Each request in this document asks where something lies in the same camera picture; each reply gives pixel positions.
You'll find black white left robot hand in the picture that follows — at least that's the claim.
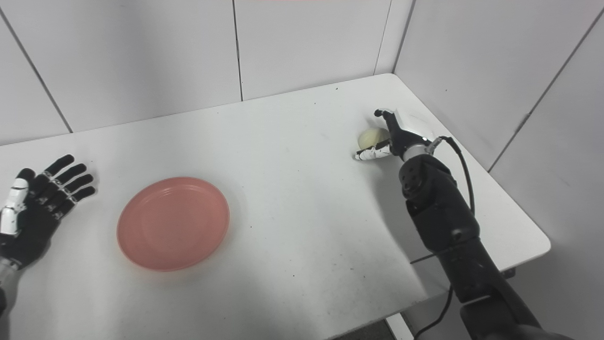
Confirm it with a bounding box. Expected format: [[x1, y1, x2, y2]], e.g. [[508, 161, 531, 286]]
[[0, 154, 96, 271]]

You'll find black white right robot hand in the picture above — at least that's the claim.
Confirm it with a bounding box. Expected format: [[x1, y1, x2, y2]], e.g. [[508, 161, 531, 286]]
[[355, 108, 434, 162]]

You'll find cream steamed bun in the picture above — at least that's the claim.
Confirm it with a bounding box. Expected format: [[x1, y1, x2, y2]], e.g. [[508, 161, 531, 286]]
[[358, 127, 391, 151]]

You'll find pink round plate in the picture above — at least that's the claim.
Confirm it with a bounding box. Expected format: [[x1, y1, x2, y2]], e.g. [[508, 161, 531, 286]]
[[117, 177, 230, 272]]

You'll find white table leg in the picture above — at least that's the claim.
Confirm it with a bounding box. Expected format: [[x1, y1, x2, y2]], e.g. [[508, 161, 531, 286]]
[[385, 313, 416, 340]]

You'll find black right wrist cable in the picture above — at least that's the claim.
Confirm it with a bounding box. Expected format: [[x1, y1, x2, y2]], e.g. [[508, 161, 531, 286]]
[[411, 136, 476, 340]]

